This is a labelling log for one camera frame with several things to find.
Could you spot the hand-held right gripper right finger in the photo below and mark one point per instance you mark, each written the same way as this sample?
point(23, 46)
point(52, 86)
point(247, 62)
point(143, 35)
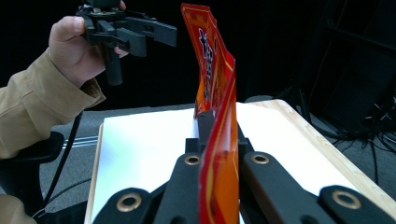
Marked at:
point(245, 146)

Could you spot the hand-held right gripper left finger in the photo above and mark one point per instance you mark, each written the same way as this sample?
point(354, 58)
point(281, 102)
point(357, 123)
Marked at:
point(204, 130)

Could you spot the orange seasoning packet red header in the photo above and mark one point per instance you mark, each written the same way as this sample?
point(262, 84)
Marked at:
point(218, 93)

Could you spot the white table mat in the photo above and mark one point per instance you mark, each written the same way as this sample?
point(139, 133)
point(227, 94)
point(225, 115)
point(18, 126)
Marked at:
point(140, 146)

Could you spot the black tripod stand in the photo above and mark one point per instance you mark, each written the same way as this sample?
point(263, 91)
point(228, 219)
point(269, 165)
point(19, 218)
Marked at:
point(299, 99)

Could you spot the black chair armrest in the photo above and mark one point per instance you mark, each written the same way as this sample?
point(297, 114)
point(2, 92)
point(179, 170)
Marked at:
point(31, 155)

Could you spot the aluminium frame rail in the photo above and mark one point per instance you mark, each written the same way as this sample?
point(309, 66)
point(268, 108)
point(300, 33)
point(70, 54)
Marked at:
point(81, 141)

